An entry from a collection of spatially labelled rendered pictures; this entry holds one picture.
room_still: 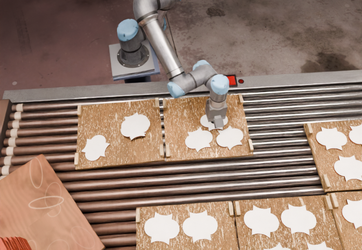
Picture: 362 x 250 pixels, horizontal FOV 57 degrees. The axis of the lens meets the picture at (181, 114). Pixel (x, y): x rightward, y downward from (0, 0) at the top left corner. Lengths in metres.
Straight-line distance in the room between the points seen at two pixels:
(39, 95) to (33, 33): 1.83
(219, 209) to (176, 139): 0.39
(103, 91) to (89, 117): 0.18
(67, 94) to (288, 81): 1.20
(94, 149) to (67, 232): 0.41
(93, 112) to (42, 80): 1.55
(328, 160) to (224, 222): 0.58
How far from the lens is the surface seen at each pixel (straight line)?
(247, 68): 3.13
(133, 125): 1.61
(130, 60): 1.91
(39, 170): 1.53
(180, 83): 1.40
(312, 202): 1.58
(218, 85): 1.37
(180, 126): 1.63
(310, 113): 1.81
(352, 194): 1.67
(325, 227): 1.57
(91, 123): 1.70
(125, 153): 1.58
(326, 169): 1.67
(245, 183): 1.55
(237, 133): 1.62
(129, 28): 1.81
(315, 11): 3.89
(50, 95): 1.89
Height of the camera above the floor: 2.35
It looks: 58 degrees down
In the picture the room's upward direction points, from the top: straight up
